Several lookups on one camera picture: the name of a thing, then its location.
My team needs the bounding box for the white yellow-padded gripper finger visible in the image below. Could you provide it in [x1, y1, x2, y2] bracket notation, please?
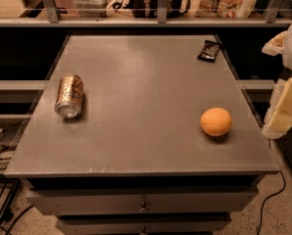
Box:
[262, 31, 287, 56]
[262, 77, 292, 139]

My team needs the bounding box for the black snack packet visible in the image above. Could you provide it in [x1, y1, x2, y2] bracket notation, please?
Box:
[197, 40, 221, 63]

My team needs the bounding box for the orange fruit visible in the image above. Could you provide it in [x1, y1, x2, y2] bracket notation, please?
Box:
[200, 108, 232, 137]

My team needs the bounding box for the colourful snack bag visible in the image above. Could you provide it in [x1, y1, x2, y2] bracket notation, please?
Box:
[196, 0, 257, 19]

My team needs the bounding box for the upper grey drawer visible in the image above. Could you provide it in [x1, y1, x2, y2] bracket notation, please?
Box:
[27, 187, 258, 215]

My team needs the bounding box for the grey drawer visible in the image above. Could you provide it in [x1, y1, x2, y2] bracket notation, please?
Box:
[27, 187, 258, 215]
[56, 214, 231, 235]

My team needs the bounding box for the black backpack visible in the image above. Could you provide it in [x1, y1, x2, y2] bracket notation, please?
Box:
[128, 0, 192, 20]

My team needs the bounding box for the grey drawer cabinet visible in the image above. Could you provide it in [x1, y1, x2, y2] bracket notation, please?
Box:
[4, 32, 281, 235]

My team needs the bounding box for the gold soda can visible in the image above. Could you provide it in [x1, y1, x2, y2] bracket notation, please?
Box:
[55, 74, 83, 118]

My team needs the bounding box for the lower grey drawer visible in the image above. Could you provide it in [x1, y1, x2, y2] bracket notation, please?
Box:
[56, 214, 231, 235]

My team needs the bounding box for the grey metal shelf rail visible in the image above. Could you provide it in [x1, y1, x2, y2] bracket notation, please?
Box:
[0, 0, 292, 27]

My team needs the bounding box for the black cable right floor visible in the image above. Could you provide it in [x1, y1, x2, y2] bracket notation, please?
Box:
[255, 170, 287, 235]

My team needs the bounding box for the black cables left floor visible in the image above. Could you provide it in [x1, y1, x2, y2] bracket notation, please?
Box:
[0, 120, 34, 235]

